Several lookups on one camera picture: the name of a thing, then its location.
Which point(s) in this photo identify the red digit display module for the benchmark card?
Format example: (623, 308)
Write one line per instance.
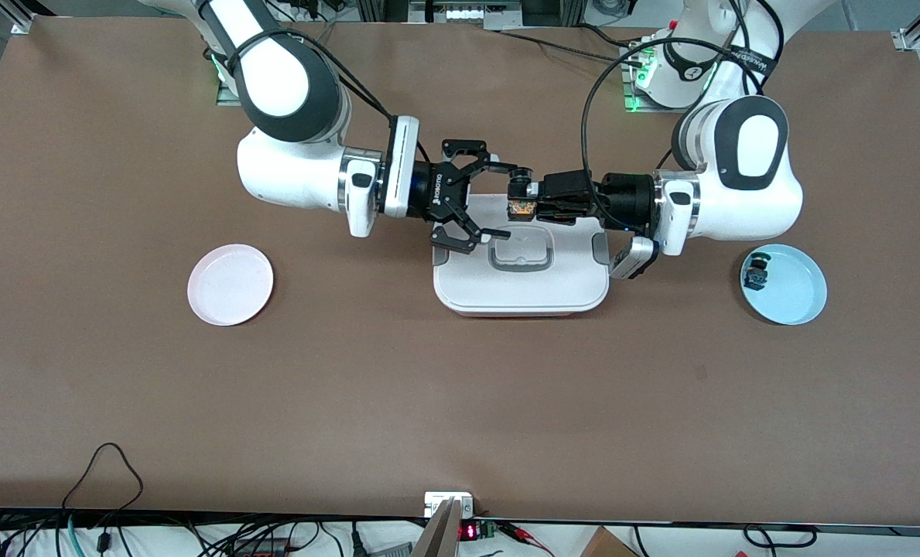
(471, 531)

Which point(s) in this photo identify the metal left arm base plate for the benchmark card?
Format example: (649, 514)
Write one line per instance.
(637, 108)

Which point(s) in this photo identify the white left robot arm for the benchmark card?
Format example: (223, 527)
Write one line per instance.
(746, 178)

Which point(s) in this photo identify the green and black push-button switch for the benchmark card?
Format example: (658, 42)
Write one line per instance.
(757, 272)

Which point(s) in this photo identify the small white box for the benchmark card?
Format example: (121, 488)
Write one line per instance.
(438, 501)

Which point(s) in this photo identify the brown cardboard box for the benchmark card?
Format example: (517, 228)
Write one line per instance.
(607, 545)

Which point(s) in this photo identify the round light blue plate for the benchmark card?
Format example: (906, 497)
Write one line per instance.
(796, 290)

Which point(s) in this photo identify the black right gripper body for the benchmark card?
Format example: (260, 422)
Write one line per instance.
(434, 189)

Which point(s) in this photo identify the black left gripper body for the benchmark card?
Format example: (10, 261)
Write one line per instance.
(624, 198)

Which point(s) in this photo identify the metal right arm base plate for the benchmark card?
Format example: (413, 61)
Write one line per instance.
(227, 97)

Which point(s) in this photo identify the orange and black push-button switch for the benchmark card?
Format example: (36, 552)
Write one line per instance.
(520, 206)

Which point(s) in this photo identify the round pink plate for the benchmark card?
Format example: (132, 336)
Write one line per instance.
(230, 285)

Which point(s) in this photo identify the white lunch box grey latches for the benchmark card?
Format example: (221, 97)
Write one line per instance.
(521, 290)

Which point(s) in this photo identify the wooden stick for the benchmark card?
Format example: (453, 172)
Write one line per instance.
(440, 534)

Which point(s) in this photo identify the red and black clip leads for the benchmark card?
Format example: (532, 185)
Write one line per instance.
(525, 535)

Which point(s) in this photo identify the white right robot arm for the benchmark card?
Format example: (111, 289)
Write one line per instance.
(282, 77)

